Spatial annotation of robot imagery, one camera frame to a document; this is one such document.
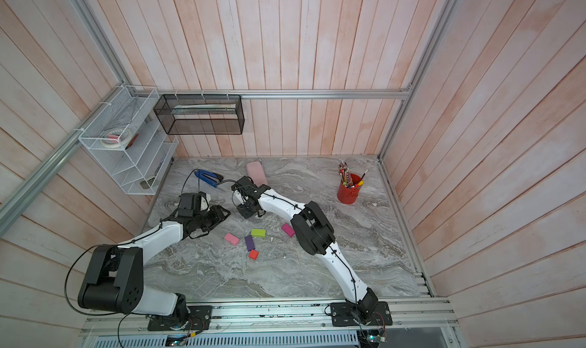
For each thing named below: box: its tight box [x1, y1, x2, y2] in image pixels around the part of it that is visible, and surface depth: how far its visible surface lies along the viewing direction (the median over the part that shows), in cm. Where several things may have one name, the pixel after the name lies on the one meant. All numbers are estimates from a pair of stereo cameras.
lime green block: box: [251, 228, 267, 238], surface depth 95 cm
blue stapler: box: [193, 169, 224, 188], surface depth 113 cm
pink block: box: [224, 232, 240, 246], surface depth 92 cm
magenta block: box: [281, 222, 296, 238], surface depth 95 cm
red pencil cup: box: [337, 173, 364, 205], surface depth 97 cm
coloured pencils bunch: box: [337, 161, 369, 189], surface depth 95 cm
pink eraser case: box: [246, 161, 269, 187], surface depth 115 cm
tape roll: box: [100, 128, 134, 149], surface depth 75 cm
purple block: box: [244, 235, 256, 252], surface depth 92 cm
